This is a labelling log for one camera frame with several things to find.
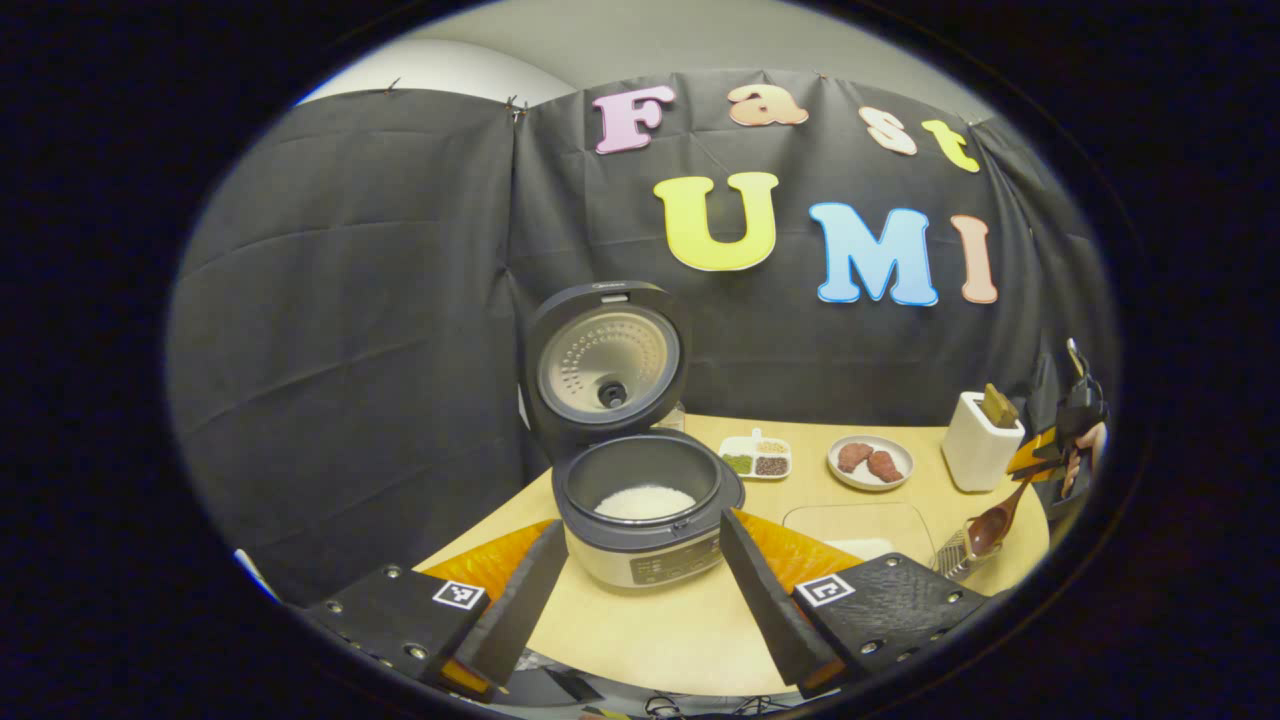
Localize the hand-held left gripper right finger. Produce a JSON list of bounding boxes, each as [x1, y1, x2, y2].
[[718, 508, 991, 701]]

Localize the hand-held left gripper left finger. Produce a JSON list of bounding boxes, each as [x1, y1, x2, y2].
[[300, 518, 569, 701]]

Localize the dark grey rice cooker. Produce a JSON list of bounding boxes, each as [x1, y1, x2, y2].
[[520, 280, 746, 591]]

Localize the white ceramic holder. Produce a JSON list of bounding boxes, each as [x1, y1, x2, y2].
[[941, 391, 1026, 493]]

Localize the black cable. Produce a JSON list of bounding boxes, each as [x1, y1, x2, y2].
[[645, 697, 791, 718]]

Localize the metal wire chopstick holder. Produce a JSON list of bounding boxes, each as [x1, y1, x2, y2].
[[933, 528, 1001, 583]]

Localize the white divided bean dish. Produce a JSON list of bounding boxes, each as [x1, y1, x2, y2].
[[718, 428, 793, 481]]

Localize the round white plate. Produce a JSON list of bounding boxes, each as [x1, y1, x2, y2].
[[827, 434, 914, 492]]

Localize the dark wooden spoon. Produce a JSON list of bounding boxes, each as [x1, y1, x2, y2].
[[965, 480, 1031, 559]]

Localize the white rice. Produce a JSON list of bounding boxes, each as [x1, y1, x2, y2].
[[594, 485, 697, 521]]

